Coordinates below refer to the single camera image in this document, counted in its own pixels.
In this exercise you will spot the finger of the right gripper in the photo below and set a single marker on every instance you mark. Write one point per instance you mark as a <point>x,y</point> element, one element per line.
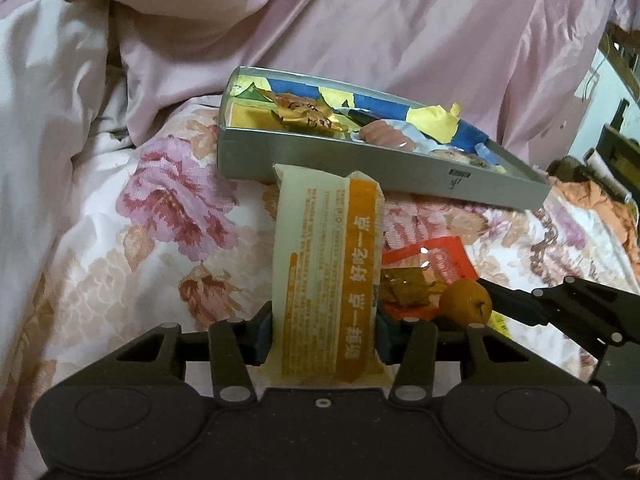
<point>521,306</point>

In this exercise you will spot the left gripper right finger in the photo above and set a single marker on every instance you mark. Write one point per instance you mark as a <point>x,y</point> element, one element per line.
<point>491,364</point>

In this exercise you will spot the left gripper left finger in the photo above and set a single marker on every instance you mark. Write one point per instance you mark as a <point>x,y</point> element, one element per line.
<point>228,348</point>

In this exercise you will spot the small orange mandarin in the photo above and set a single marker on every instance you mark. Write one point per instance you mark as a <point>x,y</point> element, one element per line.
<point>465,302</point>

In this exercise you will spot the red tofu snack packet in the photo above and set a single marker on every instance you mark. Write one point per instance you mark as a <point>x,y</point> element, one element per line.
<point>414,277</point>

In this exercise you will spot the orange cream bread package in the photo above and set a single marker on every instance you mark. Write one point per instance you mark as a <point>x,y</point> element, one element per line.
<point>326,271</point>

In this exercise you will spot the navy blue stick packet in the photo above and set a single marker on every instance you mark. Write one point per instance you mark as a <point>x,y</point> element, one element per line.
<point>358,116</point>

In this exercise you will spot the gold foil snack packet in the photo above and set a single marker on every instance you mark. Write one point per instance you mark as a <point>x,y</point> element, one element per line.
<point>305,115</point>

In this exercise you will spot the yellow biscuit packet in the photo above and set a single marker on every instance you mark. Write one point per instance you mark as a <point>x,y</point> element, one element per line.
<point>497,322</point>

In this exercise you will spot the white rice cracker packet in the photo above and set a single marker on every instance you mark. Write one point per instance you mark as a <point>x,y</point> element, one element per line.
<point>461,158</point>

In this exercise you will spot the sausages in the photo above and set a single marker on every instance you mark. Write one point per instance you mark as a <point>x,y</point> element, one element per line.
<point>398,135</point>

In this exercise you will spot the floral bed sheet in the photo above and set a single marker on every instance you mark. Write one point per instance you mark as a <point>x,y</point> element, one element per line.
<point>150,234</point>

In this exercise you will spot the orange cloth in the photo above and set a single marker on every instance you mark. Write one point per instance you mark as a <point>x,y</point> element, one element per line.
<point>616,216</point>

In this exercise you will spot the dark wooden side table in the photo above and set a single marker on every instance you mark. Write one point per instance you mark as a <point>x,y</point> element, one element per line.
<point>615,159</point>

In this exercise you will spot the grey cardboard box tray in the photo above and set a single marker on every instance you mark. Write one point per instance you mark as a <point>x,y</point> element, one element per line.
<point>253,154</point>

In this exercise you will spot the pink satin curtain cloth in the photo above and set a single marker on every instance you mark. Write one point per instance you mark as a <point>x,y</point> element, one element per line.
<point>510,64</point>

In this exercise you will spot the white pink duvet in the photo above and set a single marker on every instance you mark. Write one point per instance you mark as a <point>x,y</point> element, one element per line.
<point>53,67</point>

